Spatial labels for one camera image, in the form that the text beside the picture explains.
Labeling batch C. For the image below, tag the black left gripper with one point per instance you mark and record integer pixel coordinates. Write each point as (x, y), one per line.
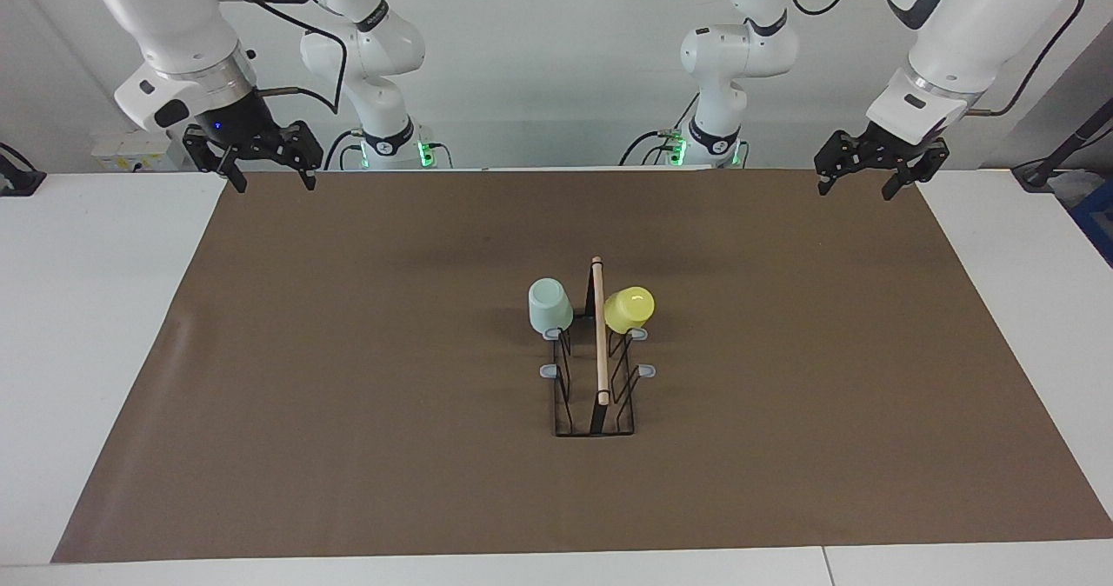
(243, 129)

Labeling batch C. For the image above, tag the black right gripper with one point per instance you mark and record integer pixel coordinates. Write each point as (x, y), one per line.
(887, 144)

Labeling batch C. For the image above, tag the yellow plastic cup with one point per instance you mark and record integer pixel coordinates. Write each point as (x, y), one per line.
(628, 308)

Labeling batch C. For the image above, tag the pale green plastic cup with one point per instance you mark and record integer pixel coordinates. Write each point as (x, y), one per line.
(549, 306)

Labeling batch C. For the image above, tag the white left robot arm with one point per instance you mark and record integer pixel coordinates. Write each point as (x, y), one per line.
(974, 29)

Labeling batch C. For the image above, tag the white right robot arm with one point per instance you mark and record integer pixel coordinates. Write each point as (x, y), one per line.
(174, 29)

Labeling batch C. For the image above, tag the white power strip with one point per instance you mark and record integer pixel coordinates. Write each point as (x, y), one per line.
(130, 149)

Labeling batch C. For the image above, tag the black stand pole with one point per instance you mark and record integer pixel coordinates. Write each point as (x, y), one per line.
(1065, 147)

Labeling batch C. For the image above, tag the blue box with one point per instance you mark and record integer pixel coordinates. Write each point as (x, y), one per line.
(1097, 221)

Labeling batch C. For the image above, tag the black table clamp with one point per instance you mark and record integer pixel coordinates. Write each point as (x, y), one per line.
(22, 182)

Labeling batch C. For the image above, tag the brown table mat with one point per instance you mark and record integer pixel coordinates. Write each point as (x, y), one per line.
(348, 447)

